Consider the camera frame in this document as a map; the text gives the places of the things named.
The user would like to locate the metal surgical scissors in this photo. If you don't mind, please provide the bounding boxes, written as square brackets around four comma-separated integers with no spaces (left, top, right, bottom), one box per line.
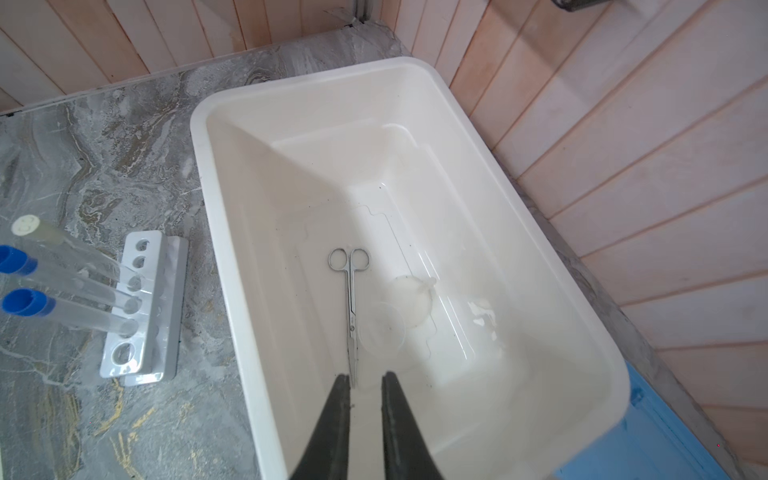
[327,247,370,388]

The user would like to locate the blue capped test tube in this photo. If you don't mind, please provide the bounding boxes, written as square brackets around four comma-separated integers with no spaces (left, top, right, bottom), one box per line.
[1,245,142,314]
[1,288,139,337]

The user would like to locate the white test tube rack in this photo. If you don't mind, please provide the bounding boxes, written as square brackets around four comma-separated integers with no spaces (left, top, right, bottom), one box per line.
[99,230,189,387]

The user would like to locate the white plastic storage bin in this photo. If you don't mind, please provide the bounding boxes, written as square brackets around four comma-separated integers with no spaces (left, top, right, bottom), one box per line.
[190,57,630,479]

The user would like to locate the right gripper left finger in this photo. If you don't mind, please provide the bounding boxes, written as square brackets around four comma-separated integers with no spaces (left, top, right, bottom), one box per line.
[290,374,351,480]

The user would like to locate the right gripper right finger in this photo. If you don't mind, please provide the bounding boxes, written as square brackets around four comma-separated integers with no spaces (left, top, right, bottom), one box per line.
[381,371,443,480]

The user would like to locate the clear glass watch dish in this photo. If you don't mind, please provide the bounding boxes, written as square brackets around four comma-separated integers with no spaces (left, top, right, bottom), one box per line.
[358,302,406,358]

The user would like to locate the clear glass test tube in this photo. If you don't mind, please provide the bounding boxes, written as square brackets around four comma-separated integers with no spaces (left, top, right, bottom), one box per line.
[11,214,154,291]

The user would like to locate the blue plastic bin lid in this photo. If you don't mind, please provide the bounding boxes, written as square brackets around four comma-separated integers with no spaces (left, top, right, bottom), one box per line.
[552,365,728,479]

